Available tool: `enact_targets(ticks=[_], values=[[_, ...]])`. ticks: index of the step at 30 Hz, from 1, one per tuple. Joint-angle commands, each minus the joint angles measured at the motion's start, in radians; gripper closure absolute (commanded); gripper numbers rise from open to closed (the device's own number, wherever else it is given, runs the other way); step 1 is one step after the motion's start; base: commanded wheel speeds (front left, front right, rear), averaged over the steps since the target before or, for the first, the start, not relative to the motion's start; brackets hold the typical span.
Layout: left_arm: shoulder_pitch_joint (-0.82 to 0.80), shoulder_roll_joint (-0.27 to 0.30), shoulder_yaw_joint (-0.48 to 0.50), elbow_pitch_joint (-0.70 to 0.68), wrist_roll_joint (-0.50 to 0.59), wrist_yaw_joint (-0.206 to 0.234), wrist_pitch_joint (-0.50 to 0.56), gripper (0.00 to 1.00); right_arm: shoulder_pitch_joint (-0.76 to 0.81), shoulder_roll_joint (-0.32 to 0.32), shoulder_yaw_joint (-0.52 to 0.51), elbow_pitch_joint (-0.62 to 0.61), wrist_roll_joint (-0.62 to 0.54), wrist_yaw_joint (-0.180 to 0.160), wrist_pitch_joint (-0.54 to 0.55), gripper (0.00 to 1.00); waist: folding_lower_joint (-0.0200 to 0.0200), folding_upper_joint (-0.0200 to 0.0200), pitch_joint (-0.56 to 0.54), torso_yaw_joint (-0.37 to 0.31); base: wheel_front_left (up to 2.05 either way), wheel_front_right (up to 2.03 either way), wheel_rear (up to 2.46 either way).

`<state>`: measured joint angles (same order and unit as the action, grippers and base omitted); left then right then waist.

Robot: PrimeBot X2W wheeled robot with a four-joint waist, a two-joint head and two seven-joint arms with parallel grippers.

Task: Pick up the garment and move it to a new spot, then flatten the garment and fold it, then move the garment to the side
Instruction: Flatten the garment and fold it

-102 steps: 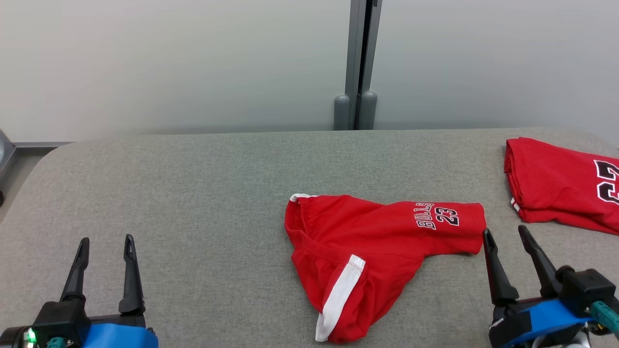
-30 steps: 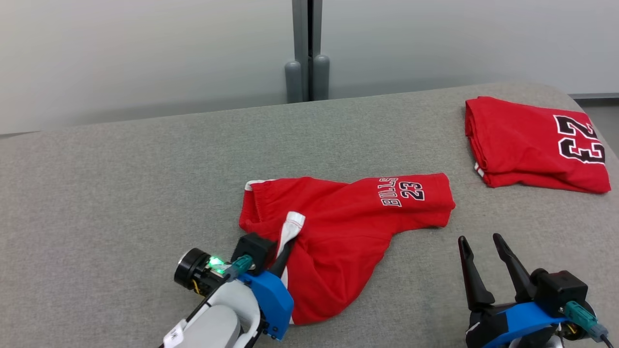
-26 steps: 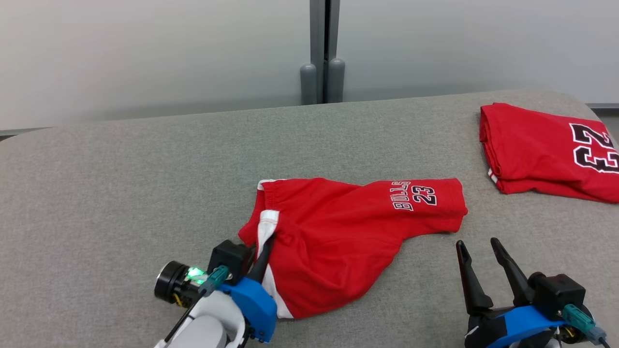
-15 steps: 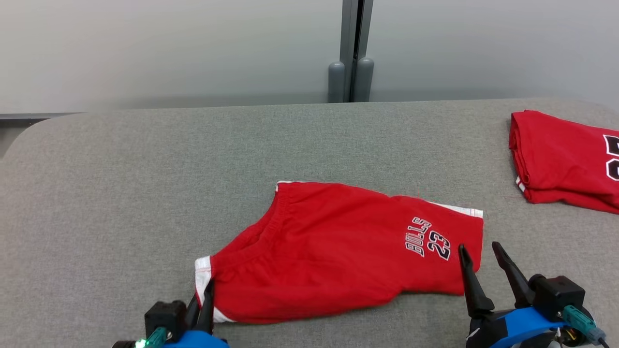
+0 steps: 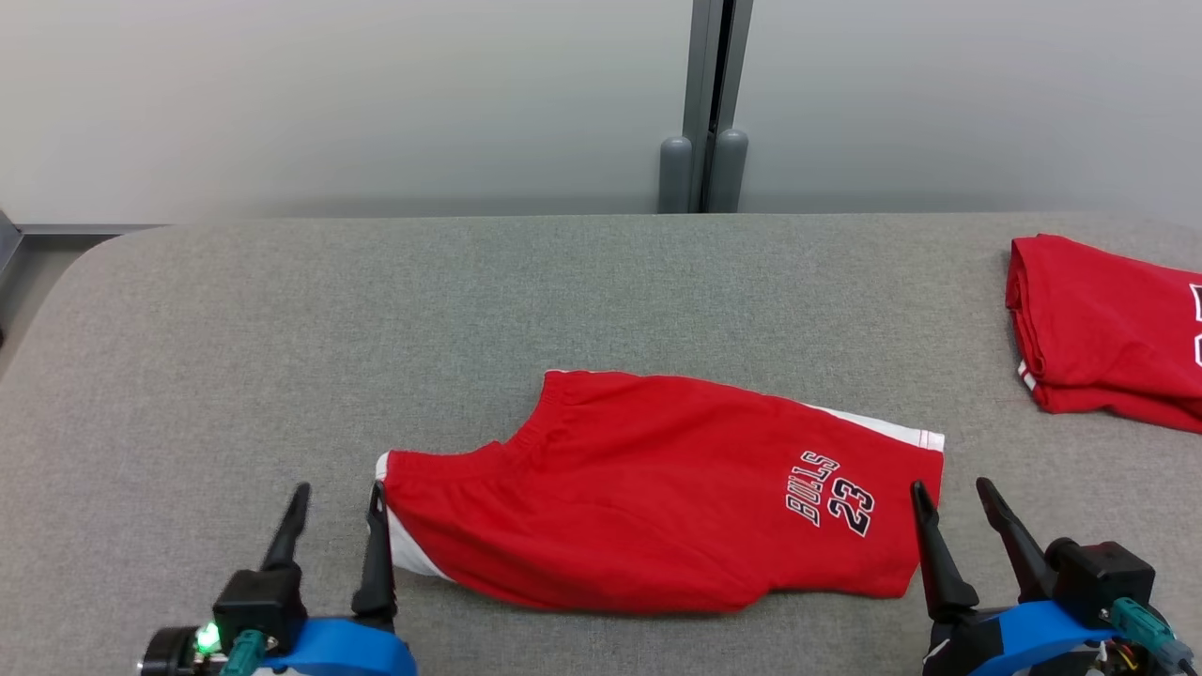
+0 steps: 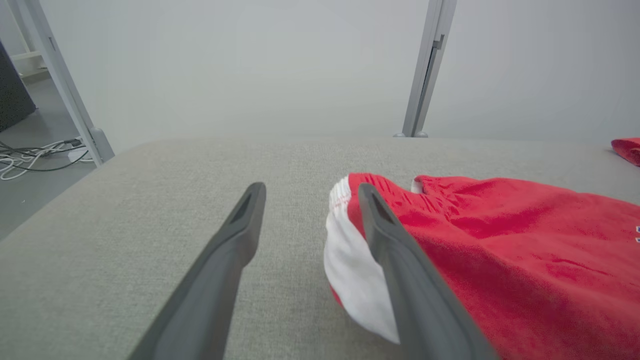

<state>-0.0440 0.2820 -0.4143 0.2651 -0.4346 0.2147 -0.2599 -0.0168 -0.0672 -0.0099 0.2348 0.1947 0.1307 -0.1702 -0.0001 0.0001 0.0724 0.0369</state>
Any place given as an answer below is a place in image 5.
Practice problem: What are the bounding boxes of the red jersey shirt number 23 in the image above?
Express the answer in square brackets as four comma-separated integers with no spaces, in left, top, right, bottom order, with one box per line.
[1005,235,1202,435]

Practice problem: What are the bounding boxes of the grey wall baseboard strip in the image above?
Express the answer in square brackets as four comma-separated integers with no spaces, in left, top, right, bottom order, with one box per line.
[0,208,170,273]

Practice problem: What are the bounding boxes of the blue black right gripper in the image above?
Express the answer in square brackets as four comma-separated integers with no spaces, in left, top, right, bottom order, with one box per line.
[911,476,1128,676]

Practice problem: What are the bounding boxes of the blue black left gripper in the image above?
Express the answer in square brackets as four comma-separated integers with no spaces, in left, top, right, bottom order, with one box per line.
[261,481,419,676]

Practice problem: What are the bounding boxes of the grey vertical partition post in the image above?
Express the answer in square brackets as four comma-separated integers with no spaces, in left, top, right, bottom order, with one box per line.
[657,0,754,215]

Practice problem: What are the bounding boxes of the red shorts with white stripes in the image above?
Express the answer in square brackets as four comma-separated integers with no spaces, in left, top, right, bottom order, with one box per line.
[376,369,946,616]

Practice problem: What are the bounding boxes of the teal cable connector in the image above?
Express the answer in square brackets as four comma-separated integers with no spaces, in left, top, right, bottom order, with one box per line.
[221,629,269,676]
[1111,599,1198,669]

